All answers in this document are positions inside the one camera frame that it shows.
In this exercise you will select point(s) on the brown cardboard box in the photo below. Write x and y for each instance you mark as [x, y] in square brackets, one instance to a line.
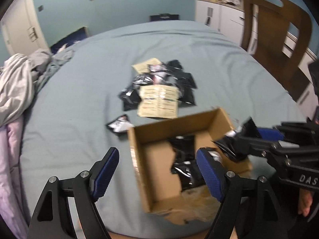
[153, 156]

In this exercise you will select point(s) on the large beige snack packet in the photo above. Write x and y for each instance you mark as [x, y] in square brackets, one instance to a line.
[158, 101]

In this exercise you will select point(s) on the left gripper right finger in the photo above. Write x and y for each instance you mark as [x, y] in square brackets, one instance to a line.
[253, 208]

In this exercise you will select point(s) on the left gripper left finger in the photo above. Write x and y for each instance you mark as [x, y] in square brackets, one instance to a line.
[52, 218]

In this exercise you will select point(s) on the grey crumpled blanket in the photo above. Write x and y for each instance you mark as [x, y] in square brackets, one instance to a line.
[22, 77]

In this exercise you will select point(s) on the white cabinet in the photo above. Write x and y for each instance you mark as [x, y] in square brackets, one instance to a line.
[227, 17]

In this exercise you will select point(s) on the person's right hand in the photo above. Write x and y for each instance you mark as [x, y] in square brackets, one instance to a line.
[305, 202]

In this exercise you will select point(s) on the black packets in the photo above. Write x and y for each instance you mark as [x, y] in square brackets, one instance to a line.
[184, 164]

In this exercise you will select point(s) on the lilac duvet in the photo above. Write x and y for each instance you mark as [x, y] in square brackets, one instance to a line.
[11, 190]

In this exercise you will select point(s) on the white door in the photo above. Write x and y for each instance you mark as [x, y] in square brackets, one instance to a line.
[21, 30]

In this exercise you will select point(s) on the small beige snack packet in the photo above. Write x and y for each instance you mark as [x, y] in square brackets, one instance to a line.
[143, 67]

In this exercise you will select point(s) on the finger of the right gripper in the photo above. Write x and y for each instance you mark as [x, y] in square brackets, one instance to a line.
[270, 134]
[256, 146]

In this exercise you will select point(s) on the black box behind bed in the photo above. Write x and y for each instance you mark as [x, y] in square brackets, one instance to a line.
[164, 17]

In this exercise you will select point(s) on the black white snack packet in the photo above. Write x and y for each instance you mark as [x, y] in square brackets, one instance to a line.
[120, 125]

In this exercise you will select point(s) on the wall switch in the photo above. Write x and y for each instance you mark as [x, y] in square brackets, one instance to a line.
[40, 8]

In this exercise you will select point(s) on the dark blue framed picture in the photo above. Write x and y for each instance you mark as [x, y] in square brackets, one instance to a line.
[76, 36]

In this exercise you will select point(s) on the brown wooden chair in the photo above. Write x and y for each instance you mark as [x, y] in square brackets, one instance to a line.
[273, 21]

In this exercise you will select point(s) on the clear plastic wrap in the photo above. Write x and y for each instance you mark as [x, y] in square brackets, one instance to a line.
[194, 203]

